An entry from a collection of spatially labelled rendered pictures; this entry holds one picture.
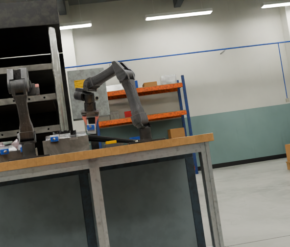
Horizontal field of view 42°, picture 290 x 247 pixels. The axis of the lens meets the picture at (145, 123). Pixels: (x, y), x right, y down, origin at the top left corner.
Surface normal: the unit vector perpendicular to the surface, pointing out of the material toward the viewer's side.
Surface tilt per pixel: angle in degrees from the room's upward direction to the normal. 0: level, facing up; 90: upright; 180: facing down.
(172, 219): 90
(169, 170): 90
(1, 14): 90
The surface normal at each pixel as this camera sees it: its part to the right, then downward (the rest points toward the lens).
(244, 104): 0.10, -0.07
